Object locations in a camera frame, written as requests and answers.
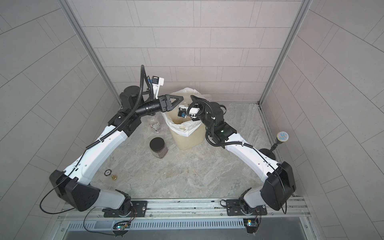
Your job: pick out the left circuit board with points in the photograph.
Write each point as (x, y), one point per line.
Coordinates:
(121, 226)

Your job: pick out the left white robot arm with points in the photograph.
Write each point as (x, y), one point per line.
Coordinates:
(73, 184)

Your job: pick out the white lid rose tea jar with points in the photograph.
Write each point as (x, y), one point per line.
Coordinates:
(154, 123)

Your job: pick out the circuit board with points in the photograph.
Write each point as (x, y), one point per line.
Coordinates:
(121, 226)
(251, 225)

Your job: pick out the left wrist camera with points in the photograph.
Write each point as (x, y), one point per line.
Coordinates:
(156, 83)

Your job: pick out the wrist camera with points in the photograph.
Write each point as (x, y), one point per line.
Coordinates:
(156, 83)
(184, 112)

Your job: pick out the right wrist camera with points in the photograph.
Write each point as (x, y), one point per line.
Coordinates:
(184, 112)

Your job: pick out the right circuit board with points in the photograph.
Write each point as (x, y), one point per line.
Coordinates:
(251, 225)

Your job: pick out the round knob on stalk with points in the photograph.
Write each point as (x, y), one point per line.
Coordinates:
(282, 137)

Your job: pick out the beige ribbed trash bin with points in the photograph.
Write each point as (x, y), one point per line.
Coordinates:
(194, 139)

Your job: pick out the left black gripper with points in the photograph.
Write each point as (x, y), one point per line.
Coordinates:
(162, 99)

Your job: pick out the black lid glass jar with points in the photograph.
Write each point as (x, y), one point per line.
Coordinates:
(158, 147)

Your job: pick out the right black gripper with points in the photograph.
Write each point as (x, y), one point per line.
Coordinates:
(196, 98)

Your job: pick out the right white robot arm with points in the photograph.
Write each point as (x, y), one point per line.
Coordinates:
(278, 178)

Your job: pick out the aluminium mounting rail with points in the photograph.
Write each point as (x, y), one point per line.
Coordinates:
(190, 209)

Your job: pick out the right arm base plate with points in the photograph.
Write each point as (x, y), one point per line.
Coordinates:
(233, 208)

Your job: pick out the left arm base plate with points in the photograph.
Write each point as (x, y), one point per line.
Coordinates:
(132, 208)

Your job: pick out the white trash bag liner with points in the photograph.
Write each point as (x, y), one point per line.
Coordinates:
(183, 126)

